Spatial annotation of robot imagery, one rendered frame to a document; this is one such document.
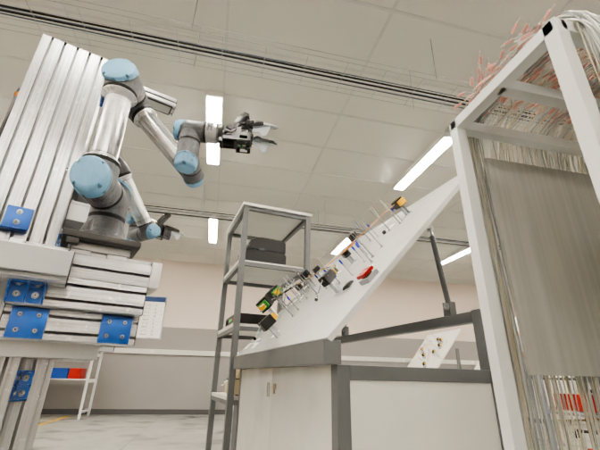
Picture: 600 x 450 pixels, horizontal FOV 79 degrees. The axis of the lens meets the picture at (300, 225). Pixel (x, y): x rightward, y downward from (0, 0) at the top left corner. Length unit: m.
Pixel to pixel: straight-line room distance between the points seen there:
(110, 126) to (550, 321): 1.38
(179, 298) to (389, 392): 8.11
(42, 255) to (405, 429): 1.10
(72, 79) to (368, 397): 1.61
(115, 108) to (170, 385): 7.84
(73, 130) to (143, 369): 7.61
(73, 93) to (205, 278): 7.65
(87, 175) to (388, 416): 1.13
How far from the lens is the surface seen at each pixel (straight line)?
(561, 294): 1.11
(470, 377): 1.36
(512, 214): 1.10
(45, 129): 1.69
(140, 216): 2.05
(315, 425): 1.22
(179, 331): 8.94
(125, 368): 9.03
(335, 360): 1.08
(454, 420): 1.31
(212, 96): 3.80
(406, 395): 1.20
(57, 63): 1.89
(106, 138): 1.36
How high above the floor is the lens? 0.76
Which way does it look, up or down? 23 degrees up
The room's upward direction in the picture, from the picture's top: 1 degrees clockwise
